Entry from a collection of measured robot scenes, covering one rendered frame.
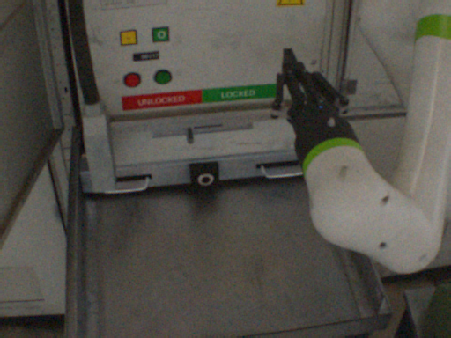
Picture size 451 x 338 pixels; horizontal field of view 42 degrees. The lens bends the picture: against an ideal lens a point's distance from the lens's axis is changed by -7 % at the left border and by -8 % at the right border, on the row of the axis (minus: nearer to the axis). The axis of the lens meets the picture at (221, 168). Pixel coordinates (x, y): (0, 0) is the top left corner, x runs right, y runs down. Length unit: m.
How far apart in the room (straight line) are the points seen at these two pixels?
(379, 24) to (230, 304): 0.59
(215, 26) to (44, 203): 0.83
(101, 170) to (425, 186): 0.62
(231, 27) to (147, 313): 0.56
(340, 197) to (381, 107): 0.98
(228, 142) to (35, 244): 0.80
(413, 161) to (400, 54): 0.31
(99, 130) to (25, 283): 1.00
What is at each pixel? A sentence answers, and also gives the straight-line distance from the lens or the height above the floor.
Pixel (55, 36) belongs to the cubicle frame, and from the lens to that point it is 1.47.
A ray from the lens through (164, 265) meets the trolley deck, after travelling 1.24.
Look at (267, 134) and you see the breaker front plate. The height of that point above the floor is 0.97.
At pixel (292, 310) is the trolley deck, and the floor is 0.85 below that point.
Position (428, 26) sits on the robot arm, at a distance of 1.00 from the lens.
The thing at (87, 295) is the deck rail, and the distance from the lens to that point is 1.21.
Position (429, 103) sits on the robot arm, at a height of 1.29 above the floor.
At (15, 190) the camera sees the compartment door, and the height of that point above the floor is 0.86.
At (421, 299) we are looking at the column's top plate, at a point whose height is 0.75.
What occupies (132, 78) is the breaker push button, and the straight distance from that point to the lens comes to 1.20.
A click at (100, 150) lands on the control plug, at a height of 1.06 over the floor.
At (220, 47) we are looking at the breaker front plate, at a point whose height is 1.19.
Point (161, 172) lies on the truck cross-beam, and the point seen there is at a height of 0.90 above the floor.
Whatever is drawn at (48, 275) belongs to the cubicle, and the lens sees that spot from 2.01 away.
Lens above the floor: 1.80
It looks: 42 degrees down
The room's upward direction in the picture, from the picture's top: straight up
